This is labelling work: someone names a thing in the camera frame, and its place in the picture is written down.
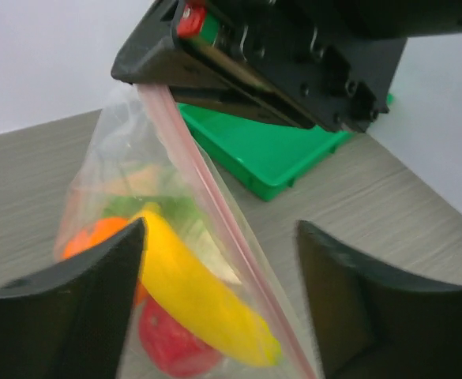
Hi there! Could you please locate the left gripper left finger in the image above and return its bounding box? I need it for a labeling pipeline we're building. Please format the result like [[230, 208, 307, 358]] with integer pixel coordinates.
[[0, 221, 145, 378]]

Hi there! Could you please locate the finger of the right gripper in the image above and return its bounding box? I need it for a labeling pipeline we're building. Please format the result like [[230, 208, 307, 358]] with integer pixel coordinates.
[[111, 1, 231, 93]]

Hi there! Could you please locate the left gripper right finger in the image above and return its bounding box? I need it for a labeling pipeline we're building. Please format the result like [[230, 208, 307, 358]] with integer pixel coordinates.
[[296, 221, 462, 378]]

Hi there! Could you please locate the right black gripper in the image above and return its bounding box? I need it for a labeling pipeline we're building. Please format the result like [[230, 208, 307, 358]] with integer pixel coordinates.
[[167, 0, 409, 135]]

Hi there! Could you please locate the orange toy orange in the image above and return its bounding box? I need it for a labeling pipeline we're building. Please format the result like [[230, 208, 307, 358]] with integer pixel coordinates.
[[61, 216, 148, 307]]

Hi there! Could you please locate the yellow toy banana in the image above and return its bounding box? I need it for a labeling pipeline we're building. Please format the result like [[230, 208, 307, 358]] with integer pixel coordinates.
[[133, 209, 283, 367]]

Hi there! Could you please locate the clear zip top bag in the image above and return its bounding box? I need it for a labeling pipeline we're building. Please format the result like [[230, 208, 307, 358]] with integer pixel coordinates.
[[54, 84, 317, 378]]

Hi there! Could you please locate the green plastic tray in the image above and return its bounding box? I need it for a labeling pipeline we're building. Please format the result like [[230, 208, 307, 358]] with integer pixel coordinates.
[[177, 92, 396, 202]]

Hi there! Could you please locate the red toy apple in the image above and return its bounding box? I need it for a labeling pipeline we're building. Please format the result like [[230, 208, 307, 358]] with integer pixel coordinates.
[[138, 297, 223, 378]]

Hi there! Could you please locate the green toy lettuce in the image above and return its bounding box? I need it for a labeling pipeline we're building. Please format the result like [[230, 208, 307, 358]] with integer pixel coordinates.
[[103, 169, 216, 253]]

